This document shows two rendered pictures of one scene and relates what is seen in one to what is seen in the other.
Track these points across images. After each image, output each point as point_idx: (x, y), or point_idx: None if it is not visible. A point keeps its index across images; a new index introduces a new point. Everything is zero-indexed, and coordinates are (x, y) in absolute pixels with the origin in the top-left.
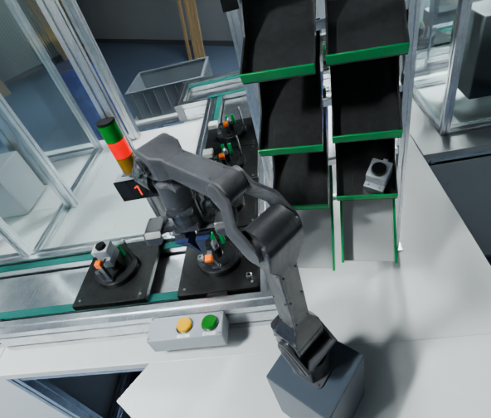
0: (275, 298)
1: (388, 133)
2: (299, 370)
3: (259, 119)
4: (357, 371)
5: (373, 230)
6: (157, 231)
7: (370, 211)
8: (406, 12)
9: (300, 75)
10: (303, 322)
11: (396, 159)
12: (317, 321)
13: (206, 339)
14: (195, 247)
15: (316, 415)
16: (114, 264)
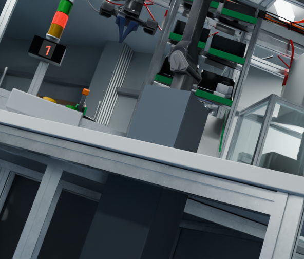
0: (190, 17)
1: (238, 57)
2: (182, 65)
3: (166, 40)
4: (204, 113)
5: (205, 143)
6: (112, 4)
7: (204, 135)
8: (251, 35)
9: (210, 6)
10: (194, 44)
11: (227, 116)
12: (197, 57)
13: (65, 113)
14: (123, 29)
15: (181, 95)
16: None
